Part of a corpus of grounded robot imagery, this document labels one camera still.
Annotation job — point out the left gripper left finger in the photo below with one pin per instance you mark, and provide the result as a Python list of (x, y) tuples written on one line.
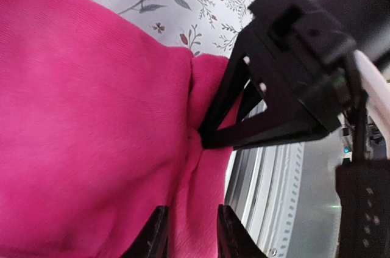
[(152, 241)]

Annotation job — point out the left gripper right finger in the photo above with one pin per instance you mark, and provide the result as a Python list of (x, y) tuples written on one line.
[(233, 239)]

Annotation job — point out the pink towel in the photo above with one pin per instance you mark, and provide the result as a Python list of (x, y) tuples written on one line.
[(99, 126)]

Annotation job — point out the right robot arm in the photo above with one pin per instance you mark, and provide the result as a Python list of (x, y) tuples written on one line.
[(360, 184)]

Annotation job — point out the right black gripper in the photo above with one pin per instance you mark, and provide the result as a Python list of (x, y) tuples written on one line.
[(304, 58)]

